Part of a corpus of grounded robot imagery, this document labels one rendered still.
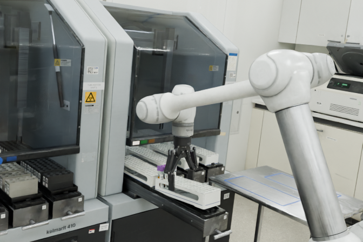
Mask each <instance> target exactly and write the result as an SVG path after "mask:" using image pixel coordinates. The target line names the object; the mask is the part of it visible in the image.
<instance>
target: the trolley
mask: <svg viewBox="0 0 363 242"><path fill-rule="evenodd" d="M208 181H209V186H213V187H215V184H217V185H219V186H221V187H223V188H225V189H227V190H229V191H232V192H234V193H236V194H238V195H240V196H242V197H245V198H247V199H249V200H251V201H253V202H255V203H258V204H259V206H258V213H257V221H256V229H255V234H254V242H260V234H261V226H262V222H263V214H264V207H266V208H268V209H271V210H273V211H275V212H278V213H280V214H282V215H283V216H286V217H288V218H290V219H293V220H295V221H297V222H299V223H301V224H303V225H306V226H308V224H307V221H306V217H305V214H304V210H303V207H302V204H301V200H300V197H299V193H298V190H297V187H296V184H295V180H294V177H293V175H292V174H289V173H286V172H283V171H280V170H278V169H275V168H272V167H270V166H267V165H265V166H260V167H255V168H251V169H246V170H241V171H236V172H231V173H226V174H220V175H217V176H212V177H209V179H208ZM336 194H337V197H338V201H339V204H340V207H341V210H342V214H343V216H344V219H346V218H349V217H351V216H354V215H356V214H358V213H361V212H362V214H361V215H360V218H361V221H363V201H362V200H360V199H356V198H354V197H351V196H348V195H346V194H343V193H340V192H338V191H336ZM202 242H209V236H206V237H203V238H202Z"/></svg>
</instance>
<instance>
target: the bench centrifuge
mask: <svg viewBox="0 0 363 242"><path fill-rule="evenodd" d="M326 48H327V50H328V51H329V55H330V57H331V58H332V57H333V58H332V60H333V59H334V60H335V62H336V63H337V65H338V67H339V68H340V70H341V71H342V72H344V73H339V71H338V69H337V66H336V64H335V62H334V61H333V63H334V66H335V70H336V72H337V73H335V74H334V75H333V77H332V78H331V79H330V80H329V81H327V82H326V83H324V84H323V85H321V86H317V87H315V88H312V89H311V100H310V102H309V107H310V110H311V111H313V112H321V113H325V114H328V115H333V116H338V117H342V118H347V119H351V120H356V121H358V122H359V123H363V45H355V44H343V43H331V42H330V43H328V44H327V46H326Z"/></svg>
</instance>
